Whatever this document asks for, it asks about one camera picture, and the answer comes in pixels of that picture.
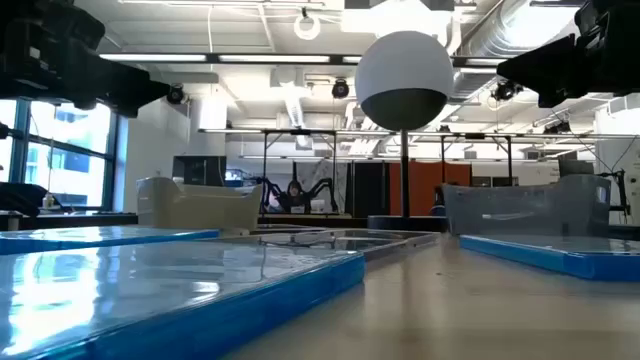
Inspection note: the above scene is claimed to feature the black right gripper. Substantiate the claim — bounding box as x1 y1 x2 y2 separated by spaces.
496 0 640 109

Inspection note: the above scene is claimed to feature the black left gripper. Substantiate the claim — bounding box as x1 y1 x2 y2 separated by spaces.
0 0 171 119

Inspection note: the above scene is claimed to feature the blue jewel case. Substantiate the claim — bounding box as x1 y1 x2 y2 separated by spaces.
0 225 221 256
0 241 367 360
458 233 640 282

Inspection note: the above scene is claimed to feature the clear jewel case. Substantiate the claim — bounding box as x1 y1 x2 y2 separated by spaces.
257 228 442 263
219 225 351 246

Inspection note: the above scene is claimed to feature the ceiling light bar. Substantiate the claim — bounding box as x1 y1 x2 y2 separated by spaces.
98 52 362 66

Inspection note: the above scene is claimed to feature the large window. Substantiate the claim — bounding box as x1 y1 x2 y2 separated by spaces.
0 97 121 211

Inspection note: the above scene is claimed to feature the grey side desk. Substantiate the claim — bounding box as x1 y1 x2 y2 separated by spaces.
0 209 139 232

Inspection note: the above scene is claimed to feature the clear plastic bin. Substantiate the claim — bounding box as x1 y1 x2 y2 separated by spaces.
442 174 612 239

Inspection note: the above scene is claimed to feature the black fabric object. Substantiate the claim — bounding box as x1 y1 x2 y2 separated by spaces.
0 181 49 219

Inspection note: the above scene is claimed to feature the white globe lamp black stand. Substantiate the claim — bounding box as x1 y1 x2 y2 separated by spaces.
353 30 455 234

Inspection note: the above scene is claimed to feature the orange partition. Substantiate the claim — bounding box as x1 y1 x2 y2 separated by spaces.
388 160 472 217

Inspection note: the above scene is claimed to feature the person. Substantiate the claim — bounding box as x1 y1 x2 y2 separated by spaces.
283 179 307 212

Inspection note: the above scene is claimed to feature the black partition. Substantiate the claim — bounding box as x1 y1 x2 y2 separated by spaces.
344 160 389 217

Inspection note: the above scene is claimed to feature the silver ventilation duct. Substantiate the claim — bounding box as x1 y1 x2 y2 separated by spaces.
452 0 581 101

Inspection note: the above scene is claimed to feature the black background rig frame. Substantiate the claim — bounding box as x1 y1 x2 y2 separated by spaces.
199 128 339 216

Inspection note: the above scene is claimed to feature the white ring lamp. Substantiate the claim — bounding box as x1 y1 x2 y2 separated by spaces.
293 12 322 42

